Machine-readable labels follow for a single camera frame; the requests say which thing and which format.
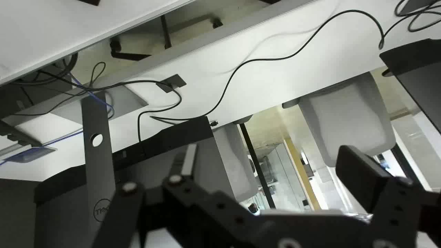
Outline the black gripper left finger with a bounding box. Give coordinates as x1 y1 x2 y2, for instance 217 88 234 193
89 144 276 248

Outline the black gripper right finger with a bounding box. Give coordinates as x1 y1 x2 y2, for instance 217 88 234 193
334 145 441 248

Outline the black Dell monitor stand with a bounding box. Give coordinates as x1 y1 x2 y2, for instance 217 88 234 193
79 95 117 232

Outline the black desk crossbar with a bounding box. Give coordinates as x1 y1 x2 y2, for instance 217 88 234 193
32 116 214 206

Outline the grey office chair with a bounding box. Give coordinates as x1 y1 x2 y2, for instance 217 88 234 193
281 72 396 168

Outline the thin black pole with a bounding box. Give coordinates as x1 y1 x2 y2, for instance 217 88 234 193
238 123 278 211

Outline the black monitor screen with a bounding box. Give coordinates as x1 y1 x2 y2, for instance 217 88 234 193
378 37 441 135

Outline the black square desk grommet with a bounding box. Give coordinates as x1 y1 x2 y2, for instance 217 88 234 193
155 73 187 94

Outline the white office desk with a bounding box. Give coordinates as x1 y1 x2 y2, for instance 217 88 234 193
0 0 194 87
0 0 441 185

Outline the blue cable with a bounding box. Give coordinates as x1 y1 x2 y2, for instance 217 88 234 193
0 73 115 167

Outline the black desk bracket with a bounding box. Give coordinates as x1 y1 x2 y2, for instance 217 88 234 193
108 36 152 62

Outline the long thin black cable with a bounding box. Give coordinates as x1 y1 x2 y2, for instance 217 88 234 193
136 9 385 144

